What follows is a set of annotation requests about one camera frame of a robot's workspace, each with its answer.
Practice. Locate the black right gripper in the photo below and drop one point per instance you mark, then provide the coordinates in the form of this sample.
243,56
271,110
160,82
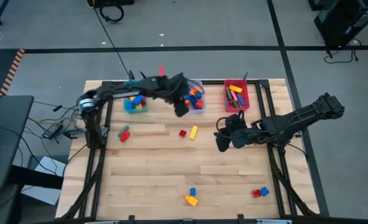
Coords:
241,138

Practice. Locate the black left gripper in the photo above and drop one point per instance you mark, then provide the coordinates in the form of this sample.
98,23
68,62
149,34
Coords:
177,88

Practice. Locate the wide blue brick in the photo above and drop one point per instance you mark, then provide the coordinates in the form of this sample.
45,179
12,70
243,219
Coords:
192,100

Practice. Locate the small blue stud brick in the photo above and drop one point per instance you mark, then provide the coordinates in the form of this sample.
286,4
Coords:
199,95

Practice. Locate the long yellow wooden block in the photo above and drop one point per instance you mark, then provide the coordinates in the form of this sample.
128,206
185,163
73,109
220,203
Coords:
235,89
193,132

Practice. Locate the red stud brick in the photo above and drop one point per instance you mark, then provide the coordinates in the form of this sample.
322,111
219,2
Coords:
125,137
143,102

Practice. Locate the small green block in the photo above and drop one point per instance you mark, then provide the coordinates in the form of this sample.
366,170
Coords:
235,103

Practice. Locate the purple wooden block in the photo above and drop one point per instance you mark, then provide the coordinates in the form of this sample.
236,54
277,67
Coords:
241,99

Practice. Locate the large blue hollow block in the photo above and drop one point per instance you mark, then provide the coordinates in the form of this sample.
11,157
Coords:
137,100

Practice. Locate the thick green wooden block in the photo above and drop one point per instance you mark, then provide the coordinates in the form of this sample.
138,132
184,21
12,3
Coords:
228,94

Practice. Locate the large red stud block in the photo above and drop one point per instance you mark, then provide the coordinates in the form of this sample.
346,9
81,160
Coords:
256,193

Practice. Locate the long green wooden block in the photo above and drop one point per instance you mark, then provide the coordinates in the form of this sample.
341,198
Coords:
123,130

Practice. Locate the large yellow stud block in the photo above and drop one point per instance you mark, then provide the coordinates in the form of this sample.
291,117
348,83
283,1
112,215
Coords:
191,200

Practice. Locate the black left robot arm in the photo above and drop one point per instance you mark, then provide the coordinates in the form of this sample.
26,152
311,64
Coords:
125,90

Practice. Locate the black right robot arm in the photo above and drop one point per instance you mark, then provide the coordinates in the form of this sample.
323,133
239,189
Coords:
311,112

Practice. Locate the small red block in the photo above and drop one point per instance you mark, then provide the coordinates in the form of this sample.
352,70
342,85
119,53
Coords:
199,104

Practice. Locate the small orange block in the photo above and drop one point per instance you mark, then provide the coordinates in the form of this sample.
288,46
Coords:
192,92

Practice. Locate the clear plastic bin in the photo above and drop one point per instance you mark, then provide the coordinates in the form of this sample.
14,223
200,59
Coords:
202,110

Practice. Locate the red rounded brick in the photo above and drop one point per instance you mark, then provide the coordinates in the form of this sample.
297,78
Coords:
182,133

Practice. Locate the red plastic bin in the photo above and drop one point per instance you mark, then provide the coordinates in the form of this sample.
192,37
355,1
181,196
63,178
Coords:
227,109

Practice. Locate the teal translucent plastic bin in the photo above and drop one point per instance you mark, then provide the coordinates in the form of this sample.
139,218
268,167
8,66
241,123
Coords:
134,111

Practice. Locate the black equipment box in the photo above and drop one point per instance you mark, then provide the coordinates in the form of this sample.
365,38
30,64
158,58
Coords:
112,2

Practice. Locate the black power adapter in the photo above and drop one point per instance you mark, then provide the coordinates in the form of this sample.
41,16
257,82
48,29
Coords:
52,131

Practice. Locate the white board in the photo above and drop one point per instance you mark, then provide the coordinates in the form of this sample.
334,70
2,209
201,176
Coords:
44,193

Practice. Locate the black desk foot bar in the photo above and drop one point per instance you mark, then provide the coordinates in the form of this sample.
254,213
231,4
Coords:
34,178

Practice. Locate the black computer cabinet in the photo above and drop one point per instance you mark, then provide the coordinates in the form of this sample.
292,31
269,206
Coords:
342,21

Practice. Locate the orange black hazard strip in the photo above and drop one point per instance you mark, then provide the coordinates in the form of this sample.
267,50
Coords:
11,72

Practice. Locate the black desk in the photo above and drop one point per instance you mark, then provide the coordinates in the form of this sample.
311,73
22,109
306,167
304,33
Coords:
7,140

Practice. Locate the small black bracket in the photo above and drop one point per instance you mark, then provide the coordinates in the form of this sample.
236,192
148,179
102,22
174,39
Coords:
143,74
240,217
131,217
131,74
245,76

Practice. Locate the black table edge rail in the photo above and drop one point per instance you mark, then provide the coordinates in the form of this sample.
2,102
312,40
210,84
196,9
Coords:
159,222
108,112
260,99

